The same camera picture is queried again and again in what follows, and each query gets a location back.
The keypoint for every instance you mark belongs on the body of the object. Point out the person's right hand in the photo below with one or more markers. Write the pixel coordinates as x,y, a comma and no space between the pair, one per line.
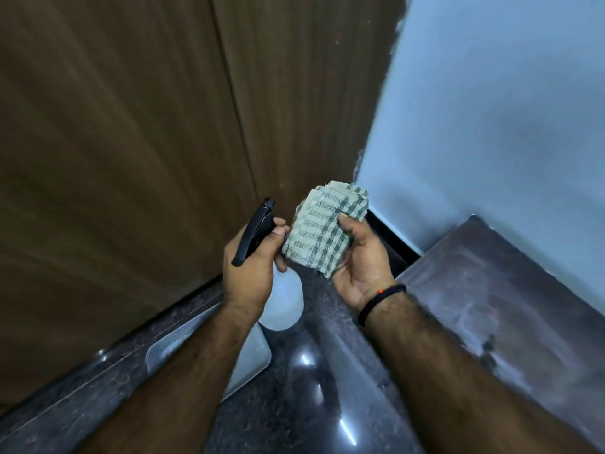
364,267

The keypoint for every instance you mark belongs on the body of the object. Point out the person's left hand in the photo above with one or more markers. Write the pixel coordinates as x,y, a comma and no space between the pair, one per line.
249,278

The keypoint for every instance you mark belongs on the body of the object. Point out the person's right thumb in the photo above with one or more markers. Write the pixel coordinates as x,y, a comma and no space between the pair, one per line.
352,225

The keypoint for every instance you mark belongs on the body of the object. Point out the person's left fingers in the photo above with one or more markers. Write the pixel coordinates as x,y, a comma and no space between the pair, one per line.
280,229

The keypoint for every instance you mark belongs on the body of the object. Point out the green checked cleaning cloth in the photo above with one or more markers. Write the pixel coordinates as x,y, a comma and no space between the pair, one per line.
316,231

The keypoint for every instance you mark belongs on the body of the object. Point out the white spray bottle black trigger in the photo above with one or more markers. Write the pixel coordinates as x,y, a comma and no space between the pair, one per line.
286,302

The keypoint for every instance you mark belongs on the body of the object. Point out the person's right forearm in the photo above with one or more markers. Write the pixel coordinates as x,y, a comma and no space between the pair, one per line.
449,373

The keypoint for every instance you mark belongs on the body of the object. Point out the person's left forearm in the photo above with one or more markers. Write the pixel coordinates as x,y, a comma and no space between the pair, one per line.
189,373

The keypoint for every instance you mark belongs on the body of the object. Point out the black wristband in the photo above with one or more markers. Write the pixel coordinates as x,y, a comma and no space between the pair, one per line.
380,298

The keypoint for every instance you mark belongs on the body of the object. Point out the white translucent plastic tray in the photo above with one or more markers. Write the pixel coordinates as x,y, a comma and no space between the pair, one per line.
251,361

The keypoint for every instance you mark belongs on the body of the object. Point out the narrow brown wooden cabinet door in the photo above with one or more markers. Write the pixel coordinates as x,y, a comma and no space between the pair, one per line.
307,89

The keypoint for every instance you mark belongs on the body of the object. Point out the wide brown wooden cabinet door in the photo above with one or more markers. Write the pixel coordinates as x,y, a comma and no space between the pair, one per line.
108,184

